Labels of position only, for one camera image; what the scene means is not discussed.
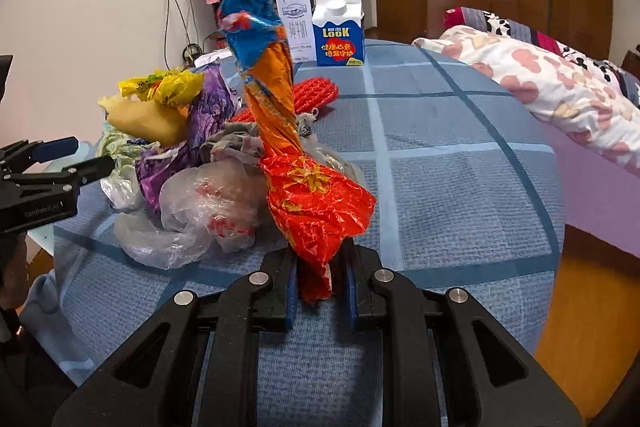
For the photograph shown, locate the white milk carton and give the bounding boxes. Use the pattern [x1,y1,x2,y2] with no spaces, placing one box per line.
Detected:
[274,0,317,64]

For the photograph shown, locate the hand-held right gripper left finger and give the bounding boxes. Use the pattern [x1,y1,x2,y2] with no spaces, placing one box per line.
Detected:
[52,249,301,427]

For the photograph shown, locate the yellow printed plastic bag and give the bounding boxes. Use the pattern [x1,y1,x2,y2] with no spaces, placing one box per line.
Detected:
[118,68,205,108]

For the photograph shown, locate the red foam net sleeve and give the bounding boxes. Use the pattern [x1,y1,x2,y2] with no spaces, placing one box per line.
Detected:
[232,76,341,124]

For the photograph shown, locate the cow print pillow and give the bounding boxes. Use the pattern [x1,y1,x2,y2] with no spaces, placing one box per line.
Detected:
[445,7,640,108]

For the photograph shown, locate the purple bedsheet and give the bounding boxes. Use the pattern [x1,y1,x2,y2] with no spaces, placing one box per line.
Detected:
[545,117,640,253]

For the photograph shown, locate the hanging cables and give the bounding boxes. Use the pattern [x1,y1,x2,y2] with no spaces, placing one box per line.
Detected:
[165,0,201,62]

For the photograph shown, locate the blue and white drink carton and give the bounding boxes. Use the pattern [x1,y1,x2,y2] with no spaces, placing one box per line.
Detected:
[312,0,367,68]

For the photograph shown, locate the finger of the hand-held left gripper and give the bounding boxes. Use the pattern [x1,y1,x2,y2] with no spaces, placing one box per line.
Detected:
[7,155,117,195]
[0,136,80,176]

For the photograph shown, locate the blue orange red foil wrapper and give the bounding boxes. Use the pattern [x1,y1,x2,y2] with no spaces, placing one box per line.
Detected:
[216,0,377,305]

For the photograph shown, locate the grey crumpled plastic bag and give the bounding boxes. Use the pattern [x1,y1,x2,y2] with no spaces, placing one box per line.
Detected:
[200,109,321,168]

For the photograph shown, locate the light blue cartoon bin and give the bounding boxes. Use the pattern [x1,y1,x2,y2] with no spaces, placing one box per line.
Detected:
[27,142,97,253]

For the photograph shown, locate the white green plastic bag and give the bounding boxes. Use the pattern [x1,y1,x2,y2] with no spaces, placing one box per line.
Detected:
[95,127,151,212]

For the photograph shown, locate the purple foil wrapper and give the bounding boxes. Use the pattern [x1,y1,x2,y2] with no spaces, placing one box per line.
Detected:
[136,64,236,212]

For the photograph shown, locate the pink floral quilt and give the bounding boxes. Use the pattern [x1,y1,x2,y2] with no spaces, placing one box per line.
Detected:
[412,24,640,168]

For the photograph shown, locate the orange and yellow snack packet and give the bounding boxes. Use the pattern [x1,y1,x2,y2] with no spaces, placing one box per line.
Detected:
[98,96,190,146]

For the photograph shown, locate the clear plastic bag red print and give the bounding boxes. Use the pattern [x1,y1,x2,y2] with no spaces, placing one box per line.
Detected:
[114,159,281,270]

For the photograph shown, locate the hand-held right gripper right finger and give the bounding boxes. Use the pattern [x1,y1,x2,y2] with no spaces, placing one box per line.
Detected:
[340,244,583,427]

